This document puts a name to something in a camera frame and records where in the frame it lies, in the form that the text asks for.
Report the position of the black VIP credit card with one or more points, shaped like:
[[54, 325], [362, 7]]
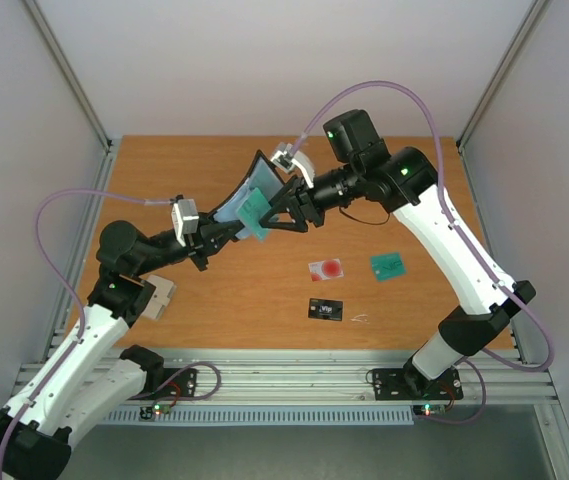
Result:
[[324, 309]]

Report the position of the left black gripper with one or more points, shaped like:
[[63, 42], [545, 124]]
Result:
[[199, 244]]

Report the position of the green credit card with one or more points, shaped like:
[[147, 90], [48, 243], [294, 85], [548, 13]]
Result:
[[250, 210], [387, 266]]

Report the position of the black leather card holder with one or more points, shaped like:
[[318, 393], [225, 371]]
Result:
[[263, 177]]

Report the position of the grey card holder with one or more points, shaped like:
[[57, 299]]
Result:
[[160, 300]]

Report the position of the right circuit board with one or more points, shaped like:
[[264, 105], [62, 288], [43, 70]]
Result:
[[430, 409]]

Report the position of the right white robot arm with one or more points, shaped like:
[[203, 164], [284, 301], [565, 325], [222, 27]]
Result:
[[406, 185]]

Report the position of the red white credit card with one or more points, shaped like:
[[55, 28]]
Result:
[[326, 270]]

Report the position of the circuit board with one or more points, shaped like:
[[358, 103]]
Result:
[[156, 411], [430, 409]]

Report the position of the grey slotted cable duct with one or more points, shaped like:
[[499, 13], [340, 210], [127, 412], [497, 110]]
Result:
[[249, 416]]

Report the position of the right aluminium corner post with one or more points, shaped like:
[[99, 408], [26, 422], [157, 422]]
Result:
[[525, 29]]

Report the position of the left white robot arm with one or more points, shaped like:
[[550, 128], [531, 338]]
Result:
[[42, 424]]

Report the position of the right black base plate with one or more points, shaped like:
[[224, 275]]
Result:
[[389, 384]]

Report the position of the aluminium frame rails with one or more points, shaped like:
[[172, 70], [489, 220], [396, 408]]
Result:
[[338, 377]]

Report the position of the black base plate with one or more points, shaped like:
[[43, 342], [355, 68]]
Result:
[[173, 383], [389, 384]]

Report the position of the left aluminium corner post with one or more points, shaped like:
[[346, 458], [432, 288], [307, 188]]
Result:
[[56, 50]]

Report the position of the aluminium corner post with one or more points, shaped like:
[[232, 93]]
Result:
[[56, 50], [525, 29]]

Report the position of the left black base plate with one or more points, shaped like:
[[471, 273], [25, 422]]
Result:
[[173, 383]]

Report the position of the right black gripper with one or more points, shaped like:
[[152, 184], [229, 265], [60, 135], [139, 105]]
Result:
[[306, 204]]

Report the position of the left circuit board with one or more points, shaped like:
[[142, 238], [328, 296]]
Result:
[[156, 411]]

